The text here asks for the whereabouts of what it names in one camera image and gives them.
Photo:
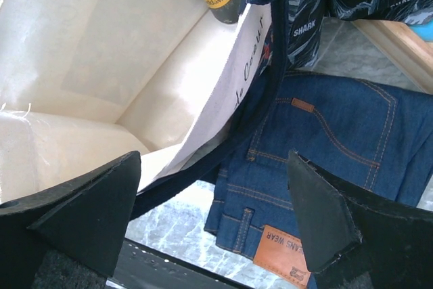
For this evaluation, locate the wooden clothes rack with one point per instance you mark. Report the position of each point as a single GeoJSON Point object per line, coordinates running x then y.
{"type": "Point", "coordinates": [402, 47]}

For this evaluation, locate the folded blue jeans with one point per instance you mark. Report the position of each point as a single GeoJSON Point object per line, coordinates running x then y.
{"type": "Point", "coordinates": [376, 136]}

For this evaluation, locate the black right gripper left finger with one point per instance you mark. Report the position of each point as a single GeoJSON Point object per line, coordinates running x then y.
{"type": "Point", "coordinates": [70, 235]}

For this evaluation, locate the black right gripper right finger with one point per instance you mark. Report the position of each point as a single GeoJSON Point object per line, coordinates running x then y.
{"type": "Point", "coordinates": [354, 238]}

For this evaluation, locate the beige canvas tote bag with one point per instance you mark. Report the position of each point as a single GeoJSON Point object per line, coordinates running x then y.
{"type": "Point", "coordinates": [86, 81]}

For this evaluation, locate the black base bar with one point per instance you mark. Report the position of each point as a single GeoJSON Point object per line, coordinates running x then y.
{"type": "Point", "coordinates": [140, 266]}

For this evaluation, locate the teal garment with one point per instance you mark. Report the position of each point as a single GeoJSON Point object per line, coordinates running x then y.
{"type": "Point", "coordinates": [424, 31]}

